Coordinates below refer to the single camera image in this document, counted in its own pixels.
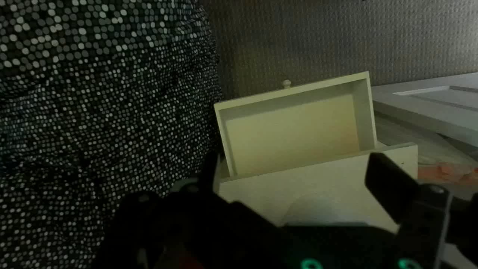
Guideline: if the black speckled beanbag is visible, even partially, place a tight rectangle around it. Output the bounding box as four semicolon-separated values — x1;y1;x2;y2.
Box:
0;0;225;269

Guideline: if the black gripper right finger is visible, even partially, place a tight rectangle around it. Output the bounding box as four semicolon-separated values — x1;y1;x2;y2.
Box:
365;151;455;269

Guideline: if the orange object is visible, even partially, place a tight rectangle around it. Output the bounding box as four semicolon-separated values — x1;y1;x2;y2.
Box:
417;163;478;190

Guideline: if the white drawer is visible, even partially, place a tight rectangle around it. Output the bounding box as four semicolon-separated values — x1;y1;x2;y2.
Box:
214;70;378;181

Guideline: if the white flat furniture panel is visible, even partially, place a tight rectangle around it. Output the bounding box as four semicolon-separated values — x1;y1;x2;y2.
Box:
371;72;478;151

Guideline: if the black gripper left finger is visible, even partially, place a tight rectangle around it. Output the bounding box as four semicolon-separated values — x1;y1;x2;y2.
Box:
98;190;301;269

